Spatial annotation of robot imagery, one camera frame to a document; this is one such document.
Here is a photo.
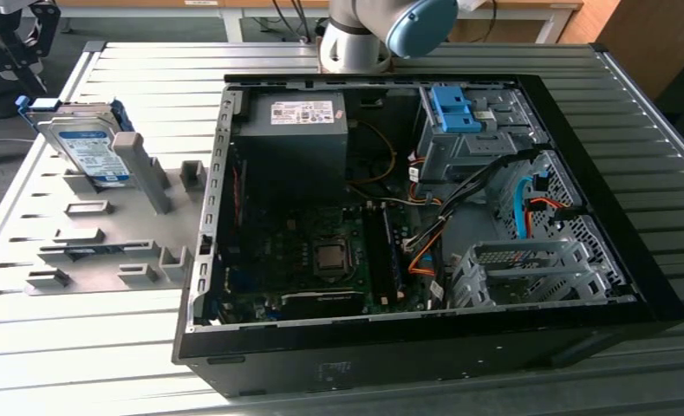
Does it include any long white-framed wooden desk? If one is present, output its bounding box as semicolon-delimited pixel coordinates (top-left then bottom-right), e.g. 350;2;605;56
55;0;319;43

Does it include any black graphics card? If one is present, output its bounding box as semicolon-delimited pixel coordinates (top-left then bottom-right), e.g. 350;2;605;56
279;289;367;318

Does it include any spare RAM stick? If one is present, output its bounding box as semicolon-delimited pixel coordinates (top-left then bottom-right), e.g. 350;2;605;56
63;244;132;257

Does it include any black mesh waste bin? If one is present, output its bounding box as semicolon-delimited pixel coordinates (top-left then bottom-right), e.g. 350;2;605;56
0;72;35;119

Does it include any orange wire bundle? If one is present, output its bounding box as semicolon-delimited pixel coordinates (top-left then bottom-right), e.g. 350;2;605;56
402;224;445;278

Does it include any metal disk bay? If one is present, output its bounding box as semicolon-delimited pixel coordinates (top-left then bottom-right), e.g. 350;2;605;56
448;237;614;309

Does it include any red power wire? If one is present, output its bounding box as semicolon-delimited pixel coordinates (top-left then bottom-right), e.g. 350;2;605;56
524;197;585;238

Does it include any short white-framed wooden desk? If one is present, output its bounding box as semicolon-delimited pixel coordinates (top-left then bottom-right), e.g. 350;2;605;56
460;0;585;44

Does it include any brown wooden cabinet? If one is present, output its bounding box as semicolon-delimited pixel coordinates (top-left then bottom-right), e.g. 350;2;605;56
596;0;684;101

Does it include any blue data wire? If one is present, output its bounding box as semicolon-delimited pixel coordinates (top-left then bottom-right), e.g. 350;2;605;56
513;174;542;240

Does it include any hard disk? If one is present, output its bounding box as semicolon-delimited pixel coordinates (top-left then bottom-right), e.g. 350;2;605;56
15;97;138;190

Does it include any grey parts rack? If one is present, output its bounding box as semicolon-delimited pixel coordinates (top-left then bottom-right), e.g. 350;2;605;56
23;132;210;298

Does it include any thin yellow wire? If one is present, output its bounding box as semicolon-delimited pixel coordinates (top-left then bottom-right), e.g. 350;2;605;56
346;122;399;187

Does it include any black PC case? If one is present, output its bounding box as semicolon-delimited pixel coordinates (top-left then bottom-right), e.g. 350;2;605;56
170;72;684;399

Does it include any CPU socket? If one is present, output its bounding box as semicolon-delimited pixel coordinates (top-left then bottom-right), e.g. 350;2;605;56
307;232;359;283

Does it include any grey optical drive cage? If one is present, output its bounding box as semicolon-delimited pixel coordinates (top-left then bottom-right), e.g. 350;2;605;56
416;84;550;185

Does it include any black cable bundle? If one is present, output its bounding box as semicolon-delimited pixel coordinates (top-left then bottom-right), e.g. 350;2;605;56
432;149;538;223

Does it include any grey power supply unit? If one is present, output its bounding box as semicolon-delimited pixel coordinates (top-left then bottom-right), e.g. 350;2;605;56
234;89;351;205

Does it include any green motherboard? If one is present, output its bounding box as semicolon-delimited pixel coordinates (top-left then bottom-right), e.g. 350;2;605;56
219;198;436;324

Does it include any blue plastic drive latch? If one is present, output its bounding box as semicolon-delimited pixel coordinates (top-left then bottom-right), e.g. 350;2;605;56
430;86;486;133

